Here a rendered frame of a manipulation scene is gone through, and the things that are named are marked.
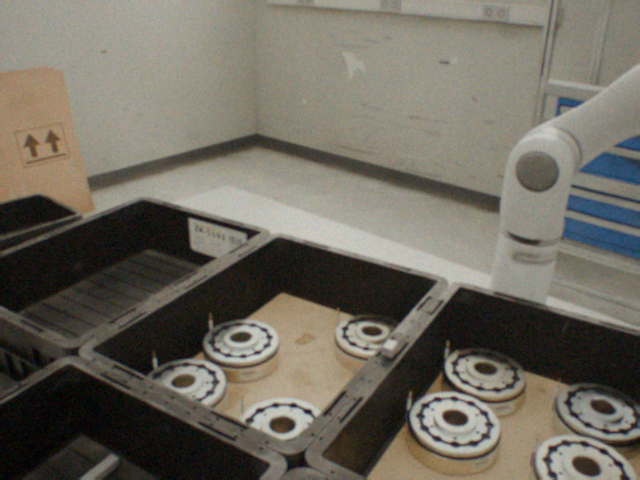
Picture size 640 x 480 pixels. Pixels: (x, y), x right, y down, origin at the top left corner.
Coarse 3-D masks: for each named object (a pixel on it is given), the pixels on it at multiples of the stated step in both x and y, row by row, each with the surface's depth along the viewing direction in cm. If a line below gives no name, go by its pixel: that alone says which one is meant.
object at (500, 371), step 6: (474, 360) 77; (480, 360) 77; (486, 360) 77; (492, 360) 77; (468, 366) 76; (474, 366) 77; (492, 366) 77; (498, 366) 76; (468, 372) 75; (474, 372) 75; (498, 372) 75; (504, 372) 75; (474, 378) 74; (480, 378) 74; (486, 378) 74; (492, 378) 74; (498, 378) 74
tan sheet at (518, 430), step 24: (432, 384) 79; (528, 384) 79; (552, 384) 79; (528, 408) 74; (504, 432) 70; (528, 432) 70; (552, 432) 70; (384, 456) 67; (408, 456) 67; (504, 456) 67; (528, 456) 67
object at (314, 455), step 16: (448, 288) 81; (464, 288) 82; (480, 288) 82; (432, 304) 78; (512, 304) 79; (528, 304) 78; (544, 304) 78; (432, 320) 74; (576, 320) 75; (592, 320) 75; (416, 336) 71; (400, 352) 70; (384, 368) 65; (368, 384) 63; (352, 400) 60; (368, 400) 61; (336, 416) 58; (352, 416) 58; (336, 432) 56; (320, 448) 54; (320, 464) 52
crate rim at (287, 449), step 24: (264, 240) 94; (288, 240) 95; (384, 264) 88; (192, 288) 80; (432, 288) 81; (144, 312) 74; (96, 360) 65; (144, 384) 62; (360, 384) 62; (192, 408) 59; (336, 408) 59; (240, 432) 56; (264, 432) 56; (312, 432) 56; (288, 456) 54
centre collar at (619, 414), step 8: (584, 400) 70; (592, 400) 70; (600, 400) 71; (608, 400) 70; (616, 400) 70; (584, 408) 69; (616, 408) 69; (592, 416) 68; (600, 416) 68; (608, 416) 68; (616, 416) 68
